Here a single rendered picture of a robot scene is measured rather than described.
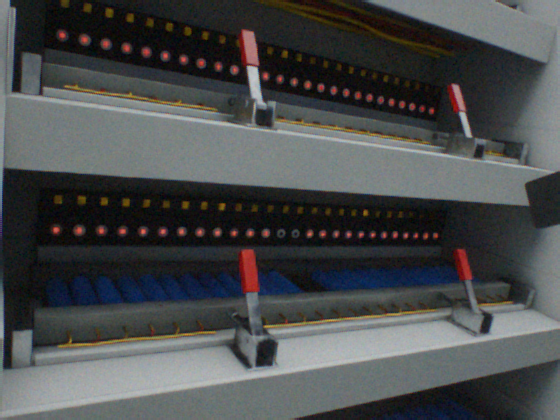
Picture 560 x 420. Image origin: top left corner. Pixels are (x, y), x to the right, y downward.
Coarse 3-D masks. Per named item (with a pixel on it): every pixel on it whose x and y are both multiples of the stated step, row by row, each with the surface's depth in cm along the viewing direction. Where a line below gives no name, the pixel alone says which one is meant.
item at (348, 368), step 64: (0, 256) 37; (64, 256) 45; (128, 256) 48; (192, 256) 52; (256, 256) 56; (320, 256) 61; (384, 256) 66; (0, 320) 28; (512, 320) 57; (0, 384) 27; (64, 384) 31; (128, 384) 32; (192, 384) 34; (256, 384) 36; (320, 384) 39; (384, 384) 43; (448, 384) 48
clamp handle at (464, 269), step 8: (456, 256) 53; (464, 256) 53; (456, 264) 53; (464, 264) 53; (464, 272) 52; (464, 280) 52; (464, 288) 52; (472, 288) 53; (472, 296) 52; (472, 304) 52
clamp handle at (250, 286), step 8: (240, 256) 40; (248, 256) 40; (240, 264) 40; (248, 264) 39; (248, 272) 39; (256, 272) 40; (248, 280) 39; (256, 280) 39; (248, 288) 39; (256, 288) 39; (248, 296) 39; (256, 296) 39; (248, 304) 38; (256, 304) 39; (248, 312) 38; (256, 312) 38; (256, 320) 38; (256, 328) 38
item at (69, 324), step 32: (384, 288) 53; (416, 288) 55; (448, 288) 57; (480, 288) 60; (32, 320) 35; (64, 320) 35; (96, 320) 36; (128, 320) 38; (160, 320) 39; (192, 320) 41; (224, 320) 42; (288, 320) 46; (320, 320) 46
